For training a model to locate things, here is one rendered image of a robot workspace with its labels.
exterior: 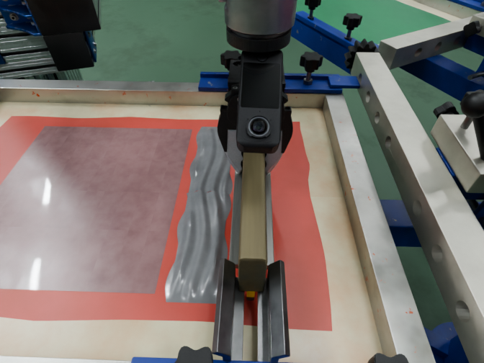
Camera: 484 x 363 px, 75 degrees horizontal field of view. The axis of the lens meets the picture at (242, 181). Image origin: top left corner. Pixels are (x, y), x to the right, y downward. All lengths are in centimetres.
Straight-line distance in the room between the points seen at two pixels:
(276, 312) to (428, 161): 31
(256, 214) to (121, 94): 48
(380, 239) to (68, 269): 42
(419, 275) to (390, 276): 128
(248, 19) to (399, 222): 40
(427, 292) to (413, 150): 121
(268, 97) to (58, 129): 50
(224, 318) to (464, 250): 27
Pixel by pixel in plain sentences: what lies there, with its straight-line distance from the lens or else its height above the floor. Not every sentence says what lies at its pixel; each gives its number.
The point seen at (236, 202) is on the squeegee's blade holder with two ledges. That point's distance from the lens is 45.
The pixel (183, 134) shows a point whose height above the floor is 96.
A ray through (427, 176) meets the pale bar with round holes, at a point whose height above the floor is 104.
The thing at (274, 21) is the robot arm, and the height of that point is 123.
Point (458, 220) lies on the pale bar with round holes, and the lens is 46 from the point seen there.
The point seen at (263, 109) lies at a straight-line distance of 34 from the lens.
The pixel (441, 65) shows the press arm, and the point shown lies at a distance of 109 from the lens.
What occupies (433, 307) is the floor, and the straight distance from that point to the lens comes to 166.
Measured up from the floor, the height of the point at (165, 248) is 95.
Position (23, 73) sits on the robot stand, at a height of 91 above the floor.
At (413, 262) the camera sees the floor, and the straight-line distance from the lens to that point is 174.
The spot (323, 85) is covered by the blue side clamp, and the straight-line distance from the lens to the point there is 71.
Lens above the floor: 135
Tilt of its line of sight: 47 degrees down
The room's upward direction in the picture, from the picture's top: straight up
